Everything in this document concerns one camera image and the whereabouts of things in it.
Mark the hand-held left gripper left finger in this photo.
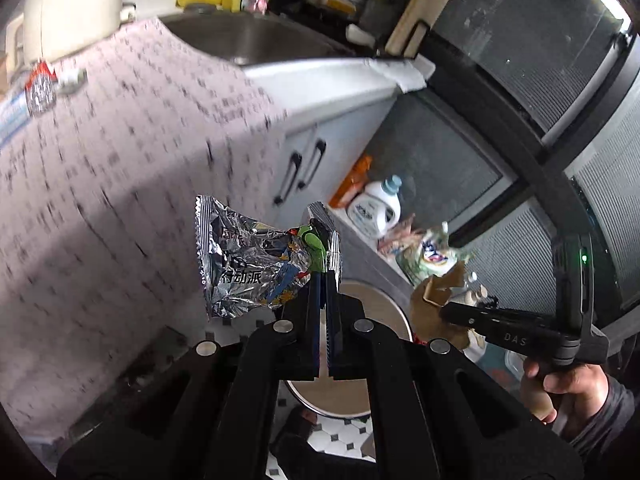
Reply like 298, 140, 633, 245
57, 270, 326, 480

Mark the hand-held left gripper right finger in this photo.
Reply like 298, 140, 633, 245
326, 279, 584, 480

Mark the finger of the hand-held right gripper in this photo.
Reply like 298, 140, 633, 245
440, 301, 566, 351

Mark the round white trash bin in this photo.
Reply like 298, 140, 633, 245
282, 280, 416, 418

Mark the brown cardboard scrap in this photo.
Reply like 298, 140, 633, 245
410, 264, 473, 351

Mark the silver snack wrapper green print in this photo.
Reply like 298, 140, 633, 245
194, 194, 344, 321

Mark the blue white medicine box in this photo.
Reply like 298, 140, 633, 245
0, 84, 32, 147

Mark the person's right forearm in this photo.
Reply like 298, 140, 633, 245
550, 375, 640, 461

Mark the person's right hand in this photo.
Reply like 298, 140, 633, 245
520, 360, 608, 426

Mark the printed plastic bag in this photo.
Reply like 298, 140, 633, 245
395, 222, 476, 288

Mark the pink printed packet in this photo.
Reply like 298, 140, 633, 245
377, 214, 417, 257

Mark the white detergent bottle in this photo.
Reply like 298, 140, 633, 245
347, 175, 404, 239

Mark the orange packet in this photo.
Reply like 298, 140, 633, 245
329, 155, 374, 209

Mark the white kitchen cabinet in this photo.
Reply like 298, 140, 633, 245
245, 56, 436, 213

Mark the black framed glass door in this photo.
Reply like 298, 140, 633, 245
390, 0, 640, 323

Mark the stainless steel sink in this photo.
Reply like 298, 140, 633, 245
159, 10, 353, 67

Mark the wooden cutting board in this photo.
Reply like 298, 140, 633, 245
386, 0, 463, 59

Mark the small white green wrapper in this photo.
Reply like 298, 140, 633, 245
59, 68, 90, 97

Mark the crumpled silver foil wrapper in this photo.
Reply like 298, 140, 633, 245
25, 59, 59, 117

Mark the cream electric kettle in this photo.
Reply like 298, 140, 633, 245
22, 0, 137, 62

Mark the black cabinet handle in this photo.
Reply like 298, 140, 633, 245
298, 140, 327, 191
274, 151, 304, 206

